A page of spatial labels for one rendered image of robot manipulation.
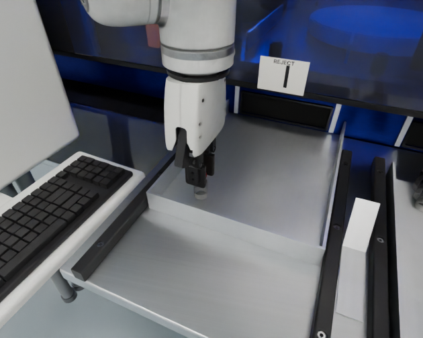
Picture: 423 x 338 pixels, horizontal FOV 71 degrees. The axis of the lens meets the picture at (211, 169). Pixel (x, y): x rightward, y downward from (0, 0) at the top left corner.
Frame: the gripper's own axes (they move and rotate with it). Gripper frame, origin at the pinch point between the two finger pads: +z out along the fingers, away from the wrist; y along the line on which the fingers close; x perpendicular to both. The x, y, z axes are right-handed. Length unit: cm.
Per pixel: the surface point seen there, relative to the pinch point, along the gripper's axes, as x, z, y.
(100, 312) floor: -49, 94, -5
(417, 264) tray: 31.3, 5.8, 0.2
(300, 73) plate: 9.6, -9.4, -20.1
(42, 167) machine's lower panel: -73, 38, -21
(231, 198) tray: 4.9, 5.8, -1.5
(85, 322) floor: -52, 94, 1
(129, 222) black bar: -6.7, 4.9, 10.0
